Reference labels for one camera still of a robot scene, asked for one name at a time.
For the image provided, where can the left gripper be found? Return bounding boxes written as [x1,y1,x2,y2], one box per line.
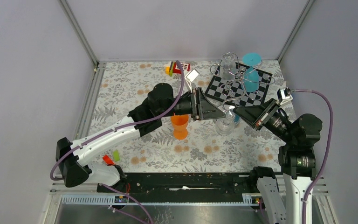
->
[158,87,226,121]

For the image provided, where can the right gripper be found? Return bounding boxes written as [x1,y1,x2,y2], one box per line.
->
[233,97,296,144]

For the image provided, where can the clear wine glass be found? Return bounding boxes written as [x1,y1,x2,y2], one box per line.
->
[219,52,239,81]
[215,106,235,136]

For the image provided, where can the orange wine glass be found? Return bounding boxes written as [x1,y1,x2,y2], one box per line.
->
[170,115,189,140]

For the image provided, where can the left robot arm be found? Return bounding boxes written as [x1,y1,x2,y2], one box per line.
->
[56,83,225,192]

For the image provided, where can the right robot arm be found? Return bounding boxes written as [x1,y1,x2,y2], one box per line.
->
[234,99,322,224]

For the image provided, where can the teal wine glass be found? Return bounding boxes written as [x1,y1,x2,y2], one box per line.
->
[242,53,262,93]

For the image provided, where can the chrome wine glass rack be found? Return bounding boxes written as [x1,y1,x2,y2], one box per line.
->
[210,60,275,124]

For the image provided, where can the black white chess board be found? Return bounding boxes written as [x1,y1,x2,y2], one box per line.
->
[204,63,273,107]

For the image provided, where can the colourful toy brick block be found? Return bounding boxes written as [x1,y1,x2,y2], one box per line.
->
[164,61,191,77]

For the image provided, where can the green small block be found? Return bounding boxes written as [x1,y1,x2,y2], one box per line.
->
[112,150,120,161]

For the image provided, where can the red small block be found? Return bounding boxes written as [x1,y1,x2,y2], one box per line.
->
[103,155,115,166]

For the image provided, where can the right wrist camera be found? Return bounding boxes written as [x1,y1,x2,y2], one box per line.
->
[277,87,293,107]

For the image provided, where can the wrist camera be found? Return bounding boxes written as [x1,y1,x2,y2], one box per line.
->
[185,69,200,92]
[277,87,293,107]

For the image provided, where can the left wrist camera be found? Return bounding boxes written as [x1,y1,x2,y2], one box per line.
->
[185,69,200,92]

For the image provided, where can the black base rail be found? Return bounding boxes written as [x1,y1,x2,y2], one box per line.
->
[112,172,260,203]

